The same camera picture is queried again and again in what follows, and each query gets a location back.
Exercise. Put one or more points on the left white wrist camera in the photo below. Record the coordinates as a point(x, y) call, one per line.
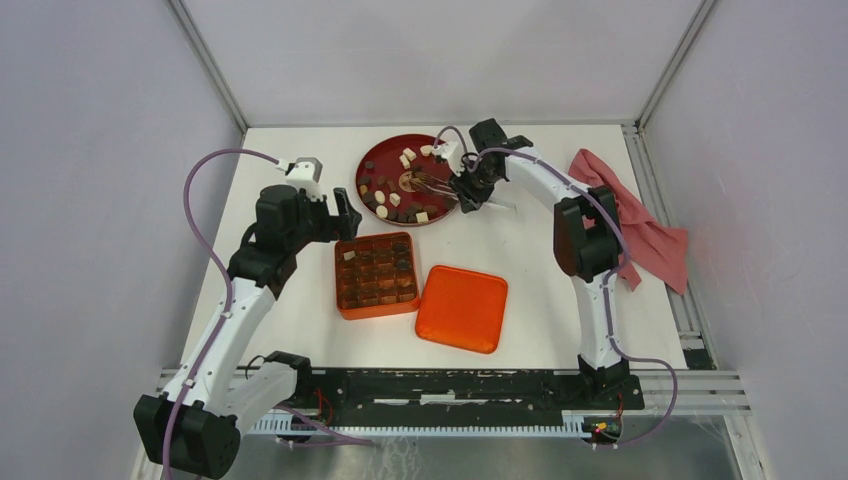
point(304, 174)

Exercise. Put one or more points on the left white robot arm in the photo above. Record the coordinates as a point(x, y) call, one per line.
point(197, 422)

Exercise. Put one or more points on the round red tray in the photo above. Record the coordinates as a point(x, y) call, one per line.
point(380, 169)

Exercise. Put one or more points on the pink cloth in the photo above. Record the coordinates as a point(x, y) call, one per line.
point(658, 249)

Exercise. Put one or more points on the white square chocolate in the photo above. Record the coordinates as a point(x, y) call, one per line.
point(409, 154)

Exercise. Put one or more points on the orange chocolate box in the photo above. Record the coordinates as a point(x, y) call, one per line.
point(370, 285)

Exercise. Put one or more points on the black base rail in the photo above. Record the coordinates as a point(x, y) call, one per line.
point(348, 397)

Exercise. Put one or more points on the orange box lid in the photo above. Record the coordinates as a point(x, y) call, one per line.
point(463, 309)

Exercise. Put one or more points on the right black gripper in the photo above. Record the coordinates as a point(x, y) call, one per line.
point(469, 198)

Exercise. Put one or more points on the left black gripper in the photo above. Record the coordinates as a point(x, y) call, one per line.
point(341, 227)

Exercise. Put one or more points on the metal tongs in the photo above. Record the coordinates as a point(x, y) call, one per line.
point(425, 183)

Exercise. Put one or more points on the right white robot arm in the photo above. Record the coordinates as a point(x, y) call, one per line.
point(588, 244)

